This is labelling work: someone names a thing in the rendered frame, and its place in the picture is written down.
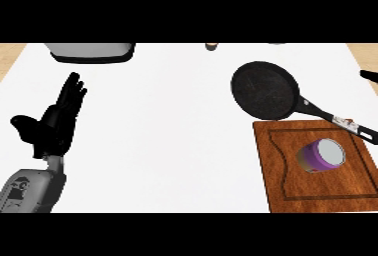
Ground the purple can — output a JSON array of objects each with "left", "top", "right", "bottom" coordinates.
[{"left": 296, "top": 138, "right": 347, "bottom": 174}]

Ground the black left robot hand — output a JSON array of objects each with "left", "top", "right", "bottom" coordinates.
[{"left": 9, "top": 71, "right": 89, "bottom": 160}]

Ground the black frying pan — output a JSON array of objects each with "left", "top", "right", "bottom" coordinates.
[{"left": 229, "top": 60, "right": 378, "bottom": 146}]

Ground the grey and black appliance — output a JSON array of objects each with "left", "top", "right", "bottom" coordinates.
[{"left": 43, "top": 43, "right": 138, "bottom": 65}]

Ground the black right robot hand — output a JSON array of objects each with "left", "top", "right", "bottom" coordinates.
[{"left": 359, "top": 69, "right": 378, "bottom": 83}]

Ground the brown wooden cutting board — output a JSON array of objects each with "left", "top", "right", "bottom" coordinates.
[{"left": 251, "top": 119, "right": 378, "bottom": 214}]

